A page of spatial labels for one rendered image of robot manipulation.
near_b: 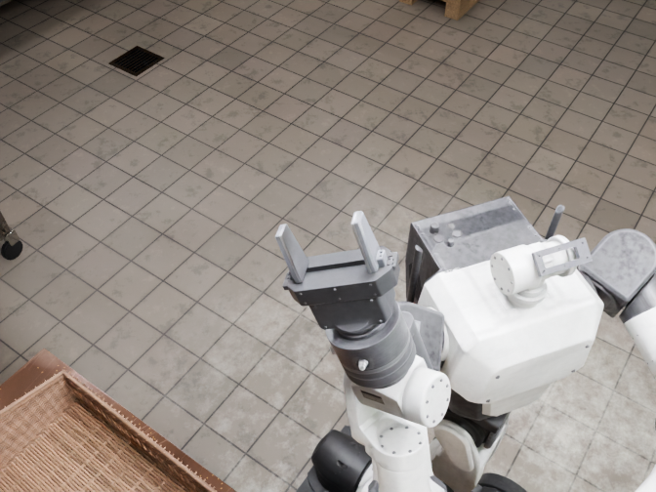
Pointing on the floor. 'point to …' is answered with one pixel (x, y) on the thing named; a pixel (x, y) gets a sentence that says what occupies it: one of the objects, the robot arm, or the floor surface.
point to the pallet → (452, 7)
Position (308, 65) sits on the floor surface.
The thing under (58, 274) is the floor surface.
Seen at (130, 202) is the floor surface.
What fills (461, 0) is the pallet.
